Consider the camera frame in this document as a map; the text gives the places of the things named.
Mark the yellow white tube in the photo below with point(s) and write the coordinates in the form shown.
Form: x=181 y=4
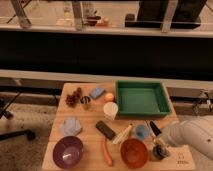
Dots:
x=122 y=135

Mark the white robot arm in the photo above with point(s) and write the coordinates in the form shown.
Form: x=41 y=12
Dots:
x=197 y=133

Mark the purple bowl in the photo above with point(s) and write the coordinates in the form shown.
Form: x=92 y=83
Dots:
x=68 y=152

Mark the blue sponge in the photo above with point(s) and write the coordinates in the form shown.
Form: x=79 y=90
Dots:
x=97 y=92

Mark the black brush with wooden handle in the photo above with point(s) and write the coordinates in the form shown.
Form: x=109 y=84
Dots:
x=159 y=151

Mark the orange bowl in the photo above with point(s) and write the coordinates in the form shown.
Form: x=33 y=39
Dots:
x=134 y=153

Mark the black white striped object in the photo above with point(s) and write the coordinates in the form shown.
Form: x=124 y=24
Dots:
x=85 y=101

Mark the wooden table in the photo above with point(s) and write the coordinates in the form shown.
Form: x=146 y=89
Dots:
x=93 y=160

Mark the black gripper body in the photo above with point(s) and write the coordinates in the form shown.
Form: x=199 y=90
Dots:
x=163 y=140

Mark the light blue crumpled cloth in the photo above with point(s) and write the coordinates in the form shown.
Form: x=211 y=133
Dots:
x=71 y=127

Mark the green plastic tray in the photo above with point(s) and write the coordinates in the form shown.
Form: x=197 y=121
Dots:
x=141 y=99

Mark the brown pine cone cluster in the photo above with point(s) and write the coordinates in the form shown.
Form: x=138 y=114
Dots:
x=73 y=99

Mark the white paper cup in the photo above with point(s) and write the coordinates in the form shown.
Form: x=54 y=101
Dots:
x=110 y=110

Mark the black rectangular block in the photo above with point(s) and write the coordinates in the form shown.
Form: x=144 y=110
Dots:
x=105 y=130

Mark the orange ball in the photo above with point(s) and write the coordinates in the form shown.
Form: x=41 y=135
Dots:
x=109 y=97

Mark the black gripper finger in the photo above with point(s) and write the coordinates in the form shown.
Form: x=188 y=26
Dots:
x=154 y=128

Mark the small blue cup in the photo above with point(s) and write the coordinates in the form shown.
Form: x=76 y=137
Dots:
x=141 y=132

